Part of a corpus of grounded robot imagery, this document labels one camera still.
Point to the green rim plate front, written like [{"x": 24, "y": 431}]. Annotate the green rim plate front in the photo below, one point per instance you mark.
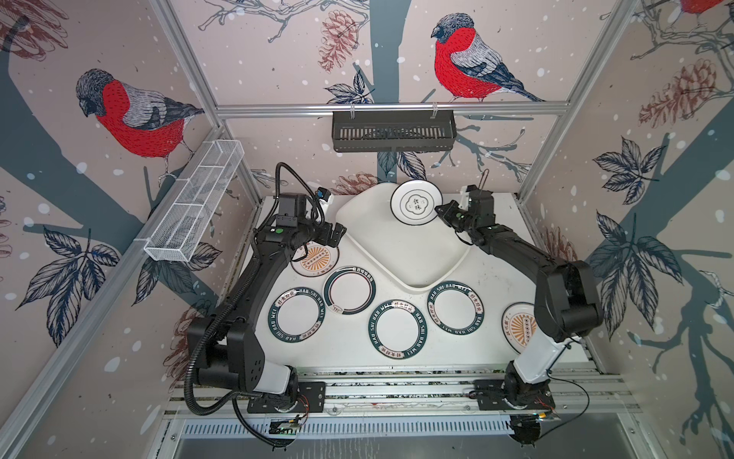
[{"x": 397, "y": 329}]

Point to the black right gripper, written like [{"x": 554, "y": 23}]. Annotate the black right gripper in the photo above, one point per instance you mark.
[{"x": 448, "y": 215}]

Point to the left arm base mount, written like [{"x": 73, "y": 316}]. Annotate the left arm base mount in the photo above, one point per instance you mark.
[{"x": 306, "y": 397}]

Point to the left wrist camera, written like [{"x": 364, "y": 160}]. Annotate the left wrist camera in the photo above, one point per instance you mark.
[{"x": 325, "y": 197}]

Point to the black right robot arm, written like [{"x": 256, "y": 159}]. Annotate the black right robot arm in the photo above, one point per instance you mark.
[{"x": 566, "y": 304}]

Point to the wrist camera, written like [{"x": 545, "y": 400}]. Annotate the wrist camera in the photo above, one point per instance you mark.
[
  {"x": 325, "y": 197},
  {"x": 480, "y": 201}
]

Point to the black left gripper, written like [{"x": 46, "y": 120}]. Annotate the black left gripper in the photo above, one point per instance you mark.
[{"x": 325, "y": 237}]

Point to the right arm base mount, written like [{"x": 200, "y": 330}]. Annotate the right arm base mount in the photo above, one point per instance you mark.
[{"x": 496, "y": 395}]

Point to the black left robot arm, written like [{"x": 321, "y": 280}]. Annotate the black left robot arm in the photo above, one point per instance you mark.
[{"x": 224, "y": 351}]

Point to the white mesh wall shelf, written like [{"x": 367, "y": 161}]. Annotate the white mesh wall shelf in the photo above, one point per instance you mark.
[{"x": 181, "y": 230}]

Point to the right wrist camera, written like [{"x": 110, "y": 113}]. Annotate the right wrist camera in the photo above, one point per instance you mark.
[{"x": 480, "y": 201}]

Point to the black hanging wire basket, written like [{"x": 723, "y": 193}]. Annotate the black hanging wire basket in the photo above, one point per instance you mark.
[{"x": 394, "y": 131}]

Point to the white plastic bin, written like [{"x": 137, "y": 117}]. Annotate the white plastic bin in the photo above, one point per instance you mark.
[{"x": 417, "y": 257}]

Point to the horizontal aluminium crossbar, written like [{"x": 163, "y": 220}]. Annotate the horizontal aluminium crossbar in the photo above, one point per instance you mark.
[{"x": 230, "y": 112}]

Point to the green rim plate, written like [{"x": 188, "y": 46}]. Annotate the green rim plate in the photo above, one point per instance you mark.
[
  {"x": 296, "y": 315},
  {"x": 456, "y": 308},
  {"x": 349, "y": 290},
  {"x": 397, "y": 329}
]

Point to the small white emblem plate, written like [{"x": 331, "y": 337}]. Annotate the small white emblem plate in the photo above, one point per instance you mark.
[{"x": 413, "y": 203}]

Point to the aluminium rail base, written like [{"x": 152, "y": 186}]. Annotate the aluminium rail base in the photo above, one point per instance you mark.
[{"x": 447, "y": 391}]

